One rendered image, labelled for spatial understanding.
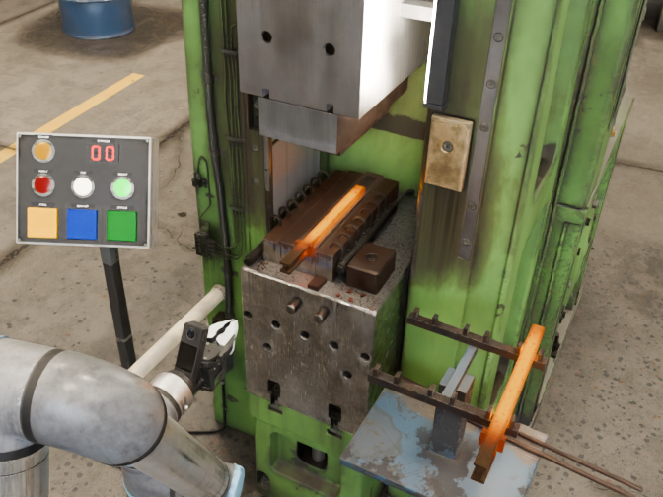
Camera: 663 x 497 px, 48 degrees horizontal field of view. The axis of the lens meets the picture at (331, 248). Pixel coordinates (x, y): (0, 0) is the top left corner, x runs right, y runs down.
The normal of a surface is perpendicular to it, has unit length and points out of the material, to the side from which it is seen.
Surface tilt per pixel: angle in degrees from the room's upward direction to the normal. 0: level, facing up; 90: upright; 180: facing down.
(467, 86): 90
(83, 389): 35
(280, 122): 90
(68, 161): 60
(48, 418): 68
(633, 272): 0
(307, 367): 90
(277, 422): 90
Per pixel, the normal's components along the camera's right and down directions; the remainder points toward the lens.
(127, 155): -0.01, 0.08
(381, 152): -0.45, 0.50
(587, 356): 0.03, -0.82
